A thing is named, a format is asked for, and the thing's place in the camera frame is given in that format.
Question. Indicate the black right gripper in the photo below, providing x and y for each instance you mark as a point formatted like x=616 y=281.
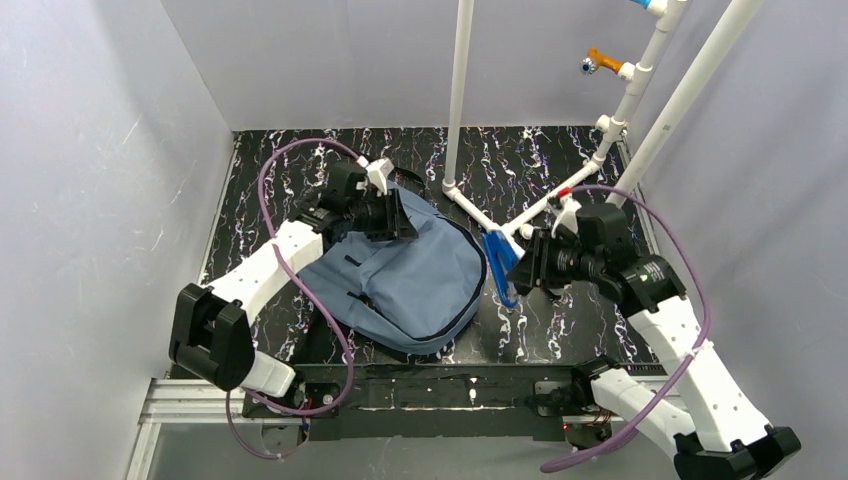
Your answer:
x=539 y=261

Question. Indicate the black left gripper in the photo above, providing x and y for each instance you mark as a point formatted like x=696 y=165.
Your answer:
x=390 y=216

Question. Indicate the light blue student backpack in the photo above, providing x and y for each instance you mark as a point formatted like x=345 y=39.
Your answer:
x=412 y=296

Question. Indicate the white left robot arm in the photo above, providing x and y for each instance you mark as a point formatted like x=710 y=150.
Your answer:
x=211 y=331

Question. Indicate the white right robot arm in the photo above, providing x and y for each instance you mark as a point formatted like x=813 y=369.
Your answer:
x=715 y=432

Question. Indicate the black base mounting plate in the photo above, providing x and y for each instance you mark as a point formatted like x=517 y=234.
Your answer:
x=444 y=400

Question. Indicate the orange blue pipe valve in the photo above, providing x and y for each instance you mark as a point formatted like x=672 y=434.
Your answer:
x=595 y=60

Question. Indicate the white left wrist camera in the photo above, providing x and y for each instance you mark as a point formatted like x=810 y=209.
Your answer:
x=376 y=176

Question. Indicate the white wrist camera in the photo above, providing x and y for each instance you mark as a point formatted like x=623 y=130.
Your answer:
x=376 y=176
x=565 y=208

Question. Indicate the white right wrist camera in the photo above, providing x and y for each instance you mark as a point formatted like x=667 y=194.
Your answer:
x=565 y=208

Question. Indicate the white pvc pipe frame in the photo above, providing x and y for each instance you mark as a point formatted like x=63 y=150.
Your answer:
x=637 y=77

